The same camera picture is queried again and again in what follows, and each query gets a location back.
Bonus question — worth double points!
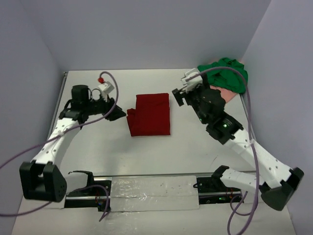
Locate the red t-shirt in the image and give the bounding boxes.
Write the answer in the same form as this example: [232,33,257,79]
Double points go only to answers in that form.
[127,93,170,137]

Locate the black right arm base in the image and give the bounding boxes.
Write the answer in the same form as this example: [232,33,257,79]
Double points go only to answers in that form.
[193,177,242,205]

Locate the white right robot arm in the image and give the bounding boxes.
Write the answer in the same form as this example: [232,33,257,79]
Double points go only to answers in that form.
[172,85,304,211]

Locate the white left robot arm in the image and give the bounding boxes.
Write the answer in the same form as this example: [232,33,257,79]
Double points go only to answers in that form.
[19,82,126,202]

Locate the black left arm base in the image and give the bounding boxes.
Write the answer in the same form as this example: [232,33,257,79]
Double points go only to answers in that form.
[64,180,112,212]

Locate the pink t-shirt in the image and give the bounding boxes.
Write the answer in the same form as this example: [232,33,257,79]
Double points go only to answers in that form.
[211,85,238,103]

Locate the green t-shirt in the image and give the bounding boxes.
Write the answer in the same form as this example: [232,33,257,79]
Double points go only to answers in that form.
[197,57,248,94]

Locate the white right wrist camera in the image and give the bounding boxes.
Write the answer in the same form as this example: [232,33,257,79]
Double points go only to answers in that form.
[180,68,203,93]

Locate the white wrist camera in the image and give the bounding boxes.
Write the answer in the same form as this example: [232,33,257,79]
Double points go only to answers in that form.
[97,77,114,99]
[180,68,203,93]

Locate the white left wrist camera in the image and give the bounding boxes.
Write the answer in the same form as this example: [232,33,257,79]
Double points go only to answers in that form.
[97,77,114,99]

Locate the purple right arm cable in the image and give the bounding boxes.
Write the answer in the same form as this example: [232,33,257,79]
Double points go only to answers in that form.
[187,67,260,235]

